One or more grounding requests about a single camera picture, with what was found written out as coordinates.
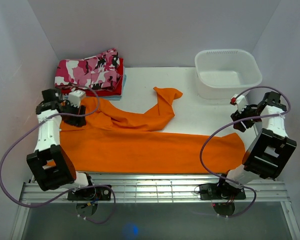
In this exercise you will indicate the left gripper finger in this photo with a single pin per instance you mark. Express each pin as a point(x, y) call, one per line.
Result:
point(76, 121)
point(82, 110)

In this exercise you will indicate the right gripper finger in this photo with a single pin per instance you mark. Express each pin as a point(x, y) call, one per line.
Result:
point(236, 116)
point(242, 126)

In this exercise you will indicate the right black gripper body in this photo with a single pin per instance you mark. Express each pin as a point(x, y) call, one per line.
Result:
point(248, 112)

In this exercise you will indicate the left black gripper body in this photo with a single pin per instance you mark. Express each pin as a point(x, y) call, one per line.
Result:
point(69, 109)

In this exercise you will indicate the orange trousers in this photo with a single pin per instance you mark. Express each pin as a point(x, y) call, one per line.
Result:
point(116, 141)

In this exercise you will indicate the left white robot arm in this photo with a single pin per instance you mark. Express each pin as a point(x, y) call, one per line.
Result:
point(49, 163)

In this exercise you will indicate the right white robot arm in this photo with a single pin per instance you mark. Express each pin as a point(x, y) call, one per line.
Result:
point(269, 152)

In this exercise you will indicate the red folded trousers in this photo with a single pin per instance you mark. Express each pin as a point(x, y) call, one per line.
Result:
point(66, 90)

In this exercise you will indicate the light blue folded trousers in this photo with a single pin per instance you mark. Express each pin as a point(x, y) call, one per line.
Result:
point(113, 98)

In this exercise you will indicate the pink camouflage folded trousers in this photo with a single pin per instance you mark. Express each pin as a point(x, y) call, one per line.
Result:
point(99, 72)

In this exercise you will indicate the white plastic basin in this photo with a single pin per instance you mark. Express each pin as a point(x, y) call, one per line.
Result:
point(221, 73)

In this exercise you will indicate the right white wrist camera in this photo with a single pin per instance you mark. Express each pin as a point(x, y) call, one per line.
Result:
point(239, 101)

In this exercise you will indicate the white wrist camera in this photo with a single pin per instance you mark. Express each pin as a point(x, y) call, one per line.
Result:
point(75, 97)
point(239, 101)

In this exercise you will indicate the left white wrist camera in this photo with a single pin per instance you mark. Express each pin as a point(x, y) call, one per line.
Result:
point(75, 97)

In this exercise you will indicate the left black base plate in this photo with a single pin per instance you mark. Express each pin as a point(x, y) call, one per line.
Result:
point(96, 193)

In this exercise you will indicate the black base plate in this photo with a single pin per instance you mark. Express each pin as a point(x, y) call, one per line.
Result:
point(96, 193)
point(216, 191)

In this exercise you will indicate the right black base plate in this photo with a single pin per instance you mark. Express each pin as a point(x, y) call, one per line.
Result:
point(216, 191)

